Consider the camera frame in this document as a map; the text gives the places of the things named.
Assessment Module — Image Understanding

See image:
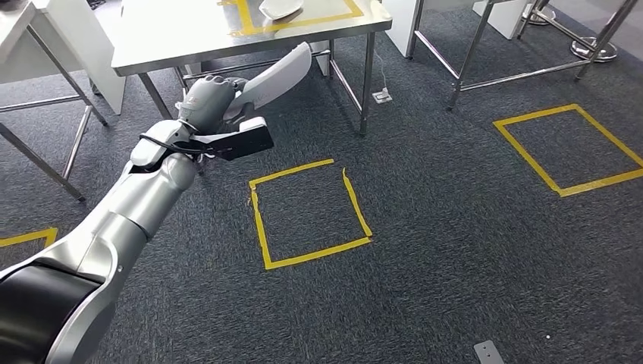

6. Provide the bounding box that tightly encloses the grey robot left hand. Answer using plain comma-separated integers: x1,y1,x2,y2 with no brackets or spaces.
177,74,255,136

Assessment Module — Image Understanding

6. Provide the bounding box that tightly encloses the white curved part orange writing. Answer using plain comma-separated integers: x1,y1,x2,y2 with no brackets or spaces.
222,41,313,121

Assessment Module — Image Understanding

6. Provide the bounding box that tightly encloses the stainless steel workbench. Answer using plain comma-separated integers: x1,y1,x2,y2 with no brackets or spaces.
110,0,394,137

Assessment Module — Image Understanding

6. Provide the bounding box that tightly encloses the white curved plastic part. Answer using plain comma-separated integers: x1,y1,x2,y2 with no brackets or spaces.
257,0,306,21

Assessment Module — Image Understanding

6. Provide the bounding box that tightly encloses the white panel table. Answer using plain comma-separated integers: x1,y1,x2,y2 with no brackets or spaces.
472,0,535,40
384,0,422,58
35,0,127,117

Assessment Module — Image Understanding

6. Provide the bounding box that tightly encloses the chrome stool base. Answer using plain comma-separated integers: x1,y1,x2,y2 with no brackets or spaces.
522,4,557,26
569,36,619,63

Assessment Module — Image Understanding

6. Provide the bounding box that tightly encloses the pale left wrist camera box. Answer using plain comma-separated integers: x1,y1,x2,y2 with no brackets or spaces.
239,116,268,133

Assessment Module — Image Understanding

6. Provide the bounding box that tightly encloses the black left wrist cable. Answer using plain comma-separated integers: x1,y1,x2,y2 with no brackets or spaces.
139,132,222,157

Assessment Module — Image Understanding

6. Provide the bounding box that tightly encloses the black left wrist camera bracket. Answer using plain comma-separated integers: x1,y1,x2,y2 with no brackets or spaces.
193,124,276,163

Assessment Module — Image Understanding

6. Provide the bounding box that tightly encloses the white socket cable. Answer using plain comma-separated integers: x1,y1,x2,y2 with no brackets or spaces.
374,49,389,92

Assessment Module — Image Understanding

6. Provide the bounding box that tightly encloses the steel frame table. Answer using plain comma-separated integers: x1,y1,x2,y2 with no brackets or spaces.
406,0,640,111
0,0,109,203

